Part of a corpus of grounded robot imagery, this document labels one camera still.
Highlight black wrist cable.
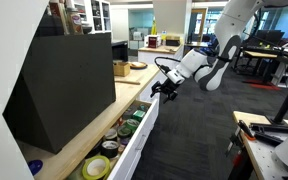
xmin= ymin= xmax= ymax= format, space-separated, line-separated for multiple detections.
xmin=154 ymin=56 xmax=182 ymax=76

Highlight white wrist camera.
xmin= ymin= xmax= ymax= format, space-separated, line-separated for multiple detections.
xmin=166 ymin=69 xmax=185 ymax=84

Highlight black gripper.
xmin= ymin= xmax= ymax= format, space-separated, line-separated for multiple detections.
xmin=150 ymin=79 xmax=178 ymax=104

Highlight black tape roll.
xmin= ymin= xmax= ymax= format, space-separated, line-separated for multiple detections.
xmin=101 ymin=141 xmax=119 ymax=158

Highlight white shelf unit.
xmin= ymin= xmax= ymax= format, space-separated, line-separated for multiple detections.
xmin=72 ymin=0 xmax=112 ymax=34

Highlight green small box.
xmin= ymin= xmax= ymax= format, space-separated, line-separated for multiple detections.
xmin=132 ymin=110 xmax=145 ymax=122

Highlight round brown plate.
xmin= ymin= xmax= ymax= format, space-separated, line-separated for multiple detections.
xmin=130 ymin=62 xmax=147 ymax=70

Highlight blue round object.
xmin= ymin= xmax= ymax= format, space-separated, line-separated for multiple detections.
xmin=28 ymin=160 xmax=43 ymax=175

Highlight white topmost drawer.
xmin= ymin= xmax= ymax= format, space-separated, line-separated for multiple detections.
xmin=65 ymin=98 xmax=160 ymax=180

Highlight yellow green tape roll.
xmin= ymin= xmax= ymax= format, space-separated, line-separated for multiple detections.
xmin=82 ymin=155 xmax=110 ymax=180

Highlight large black box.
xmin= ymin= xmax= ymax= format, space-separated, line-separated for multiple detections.
xmin=3 ymin=33 xmax=116 ymax=154

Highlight wooden stick on counter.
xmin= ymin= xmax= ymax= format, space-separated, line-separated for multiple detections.
xmin=115 ymin=80 xmax=140 ymax=85

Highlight black tools on table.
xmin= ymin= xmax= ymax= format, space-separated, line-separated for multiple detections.
xmin=238 ymin=120 xmax=288 ymax=147

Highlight silver top drawer handle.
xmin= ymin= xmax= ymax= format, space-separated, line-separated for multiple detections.
xmin=135 ymin=134 xmax=147 ymax=150

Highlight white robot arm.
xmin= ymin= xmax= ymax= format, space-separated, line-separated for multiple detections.
xmin=151 ymin=0 xmax=288 ymax=103

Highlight white file cabinet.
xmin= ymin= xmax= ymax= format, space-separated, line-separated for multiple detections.
xmin=65 ymin=71 xmax=172 ymax=180

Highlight red box on counter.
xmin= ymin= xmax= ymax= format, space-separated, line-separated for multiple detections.
xmin=148 ymin=36 xmax=158 ymax=48

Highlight small cardboard box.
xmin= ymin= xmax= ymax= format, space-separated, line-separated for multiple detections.
xmin=113 ymin=62 xmax=130 ymax=77

